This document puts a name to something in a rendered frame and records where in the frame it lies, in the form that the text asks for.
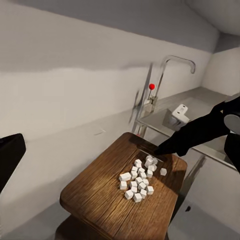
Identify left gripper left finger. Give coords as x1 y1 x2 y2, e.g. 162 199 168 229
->
0 133 26 193

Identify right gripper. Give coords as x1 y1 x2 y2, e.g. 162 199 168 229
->
154 117 212 157

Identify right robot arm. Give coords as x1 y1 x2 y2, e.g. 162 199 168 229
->
154 92 240 157

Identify cutting board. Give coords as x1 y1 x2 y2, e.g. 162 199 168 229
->
59 132 188 240

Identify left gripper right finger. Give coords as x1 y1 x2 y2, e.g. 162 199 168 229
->
224 133 240 173

